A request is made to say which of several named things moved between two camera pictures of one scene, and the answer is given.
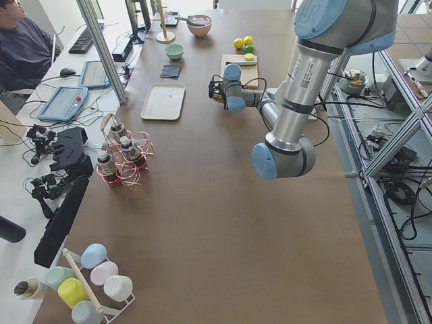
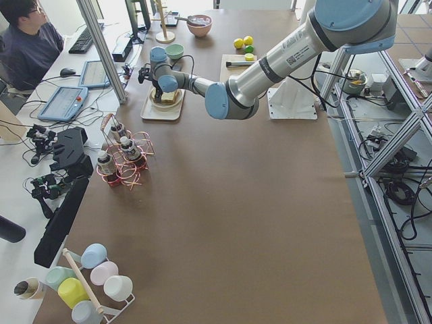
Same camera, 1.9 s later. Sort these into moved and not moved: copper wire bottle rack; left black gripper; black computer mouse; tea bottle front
Moved: left black gripper
Not moved: black computer mouse; tea bottle front; copper wire bottle rack
